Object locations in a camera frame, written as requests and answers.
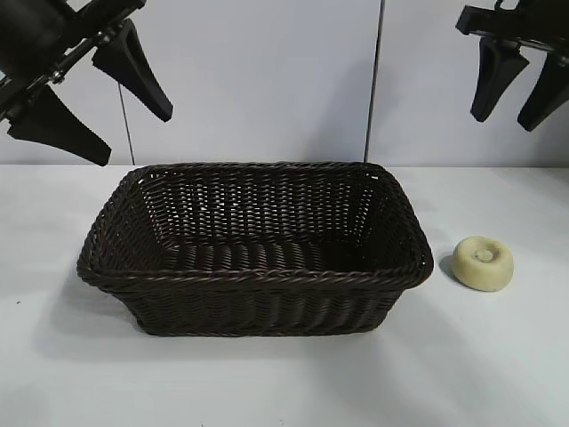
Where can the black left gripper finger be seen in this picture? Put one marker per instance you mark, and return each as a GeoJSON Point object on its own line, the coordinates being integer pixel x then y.
{"type": "Point", "coordinates": [129, 66]}
{"type": "Point", "coordinates": [53, 129]}

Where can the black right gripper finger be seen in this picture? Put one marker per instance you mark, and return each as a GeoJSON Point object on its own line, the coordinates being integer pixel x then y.
{"type": "Point", "coordinates": [553, 89]}
{"type": "Point", "coordinates": [495, 75]}

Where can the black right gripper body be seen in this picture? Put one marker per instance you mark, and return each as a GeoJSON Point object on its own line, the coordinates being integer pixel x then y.
{"type": "Point", "coordinates": [533, 22]}

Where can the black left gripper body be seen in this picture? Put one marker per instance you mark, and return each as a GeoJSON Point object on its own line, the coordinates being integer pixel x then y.
{"type": "Point", "coordinates": [40, 31]}

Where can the pale yellow round pastry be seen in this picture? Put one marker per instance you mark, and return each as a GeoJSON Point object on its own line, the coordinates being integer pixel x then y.
{"type": "Point", "coordinates": [475, 271]}

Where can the dark brown woven basket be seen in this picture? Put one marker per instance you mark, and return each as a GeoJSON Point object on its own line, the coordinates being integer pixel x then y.
{"type": "Point", "coordinates": [249, 302]}

